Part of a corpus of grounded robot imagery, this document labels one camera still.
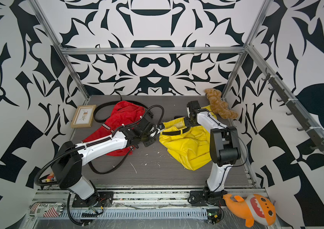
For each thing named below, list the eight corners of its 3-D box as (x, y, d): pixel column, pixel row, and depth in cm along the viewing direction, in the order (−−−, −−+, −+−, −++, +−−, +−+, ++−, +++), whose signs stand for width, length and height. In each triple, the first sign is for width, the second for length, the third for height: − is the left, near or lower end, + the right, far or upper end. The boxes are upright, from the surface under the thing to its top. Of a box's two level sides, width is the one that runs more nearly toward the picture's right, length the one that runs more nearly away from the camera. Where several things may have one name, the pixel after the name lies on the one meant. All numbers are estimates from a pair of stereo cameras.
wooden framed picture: (72, 128, 104) (70, 126, 102) (79, 108, 116) (77, 105, 114) (91, 126, 105) (90, 124, 103) (96, 106, 117) (95, 104, 115)
